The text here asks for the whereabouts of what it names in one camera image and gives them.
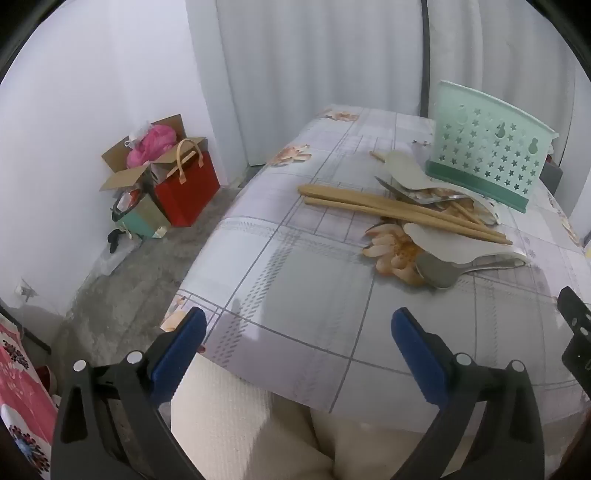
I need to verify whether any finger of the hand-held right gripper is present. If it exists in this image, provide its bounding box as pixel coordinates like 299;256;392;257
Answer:
556;286;591;389

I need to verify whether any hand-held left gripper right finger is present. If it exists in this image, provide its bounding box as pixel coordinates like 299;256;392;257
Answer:
391;307;546;480

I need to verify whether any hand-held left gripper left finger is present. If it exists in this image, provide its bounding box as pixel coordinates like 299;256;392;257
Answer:
51;307;208;480

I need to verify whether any metal spoon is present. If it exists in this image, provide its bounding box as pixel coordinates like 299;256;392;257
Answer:
374;176;471;207
414;253;528;290

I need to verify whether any white rice paddle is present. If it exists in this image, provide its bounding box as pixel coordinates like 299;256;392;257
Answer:
384;150;469;191
403;223;528;267

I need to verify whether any green star-cutout utensil holder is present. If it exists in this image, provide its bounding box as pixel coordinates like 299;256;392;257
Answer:
425;80;560;214

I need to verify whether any green gift box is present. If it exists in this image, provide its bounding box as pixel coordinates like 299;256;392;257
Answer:
111;189;172;239

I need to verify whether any pink printed package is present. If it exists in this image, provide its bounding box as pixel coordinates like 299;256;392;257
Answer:
0;320;58;472

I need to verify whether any red gift bag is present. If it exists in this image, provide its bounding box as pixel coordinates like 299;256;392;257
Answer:
153;138;221;228

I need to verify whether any grey box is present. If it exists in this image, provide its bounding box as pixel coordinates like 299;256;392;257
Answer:
541;156;564;191

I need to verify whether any cardboard box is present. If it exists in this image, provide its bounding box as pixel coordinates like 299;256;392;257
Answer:
100;114;208;191

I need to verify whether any pink plastic bag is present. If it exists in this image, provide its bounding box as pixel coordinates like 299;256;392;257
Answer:
127;124;178;169

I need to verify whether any dark curtain pole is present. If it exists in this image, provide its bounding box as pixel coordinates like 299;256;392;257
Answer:
417;0;433;119

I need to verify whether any white curtain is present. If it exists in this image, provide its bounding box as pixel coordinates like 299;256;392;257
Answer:
185;0;591;169

